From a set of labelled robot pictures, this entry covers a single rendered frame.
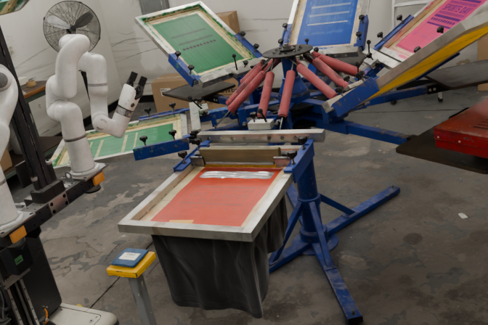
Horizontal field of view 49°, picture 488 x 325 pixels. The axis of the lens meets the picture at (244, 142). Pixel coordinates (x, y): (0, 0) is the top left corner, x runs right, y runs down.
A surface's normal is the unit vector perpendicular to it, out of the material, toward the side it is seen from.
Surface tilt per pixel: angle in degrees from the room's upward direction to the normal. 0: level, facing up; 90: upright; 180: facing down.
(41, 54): 90
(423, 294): 0
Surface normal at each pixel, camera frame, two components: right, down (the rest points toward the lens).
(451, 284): -0.17, -0.92
